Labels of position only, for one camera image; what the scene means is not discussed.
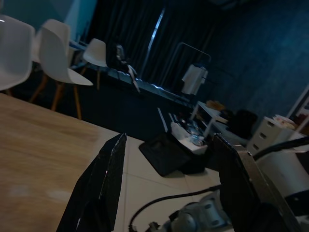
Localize white drawer unit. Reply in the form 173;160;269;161
246;116;295;155

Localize white shell chair wooden legs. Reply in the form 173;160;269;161
81;38;108;90
28;19;94;119
0;14;36;96

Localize white hanging shirt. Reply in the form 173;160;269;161
181;64;208;95

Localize black curtain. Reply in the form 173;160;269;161
91;0;218;85

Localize black floor bag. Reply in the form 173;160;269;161
139;132;211;177

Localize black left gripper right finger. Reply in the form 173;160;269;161
211;132;302;232

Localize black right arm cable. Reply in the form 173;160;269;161
130;185;222;229

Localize white plastic bag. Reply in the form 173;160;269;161
170;119;208;155

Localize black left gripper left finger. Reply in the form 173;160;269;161
56;132;127;232

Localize metal clothes rack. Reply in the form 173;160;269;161
173;42;212;97

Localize light wooden dining table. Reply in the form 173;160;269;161
0;93;121;232

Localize white low table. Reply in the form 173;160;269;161
193;100;230;136

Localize black backpack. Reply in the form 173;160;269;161
228;109;258;140

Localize white shelf rack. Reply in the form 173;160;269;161
286;84;309;133

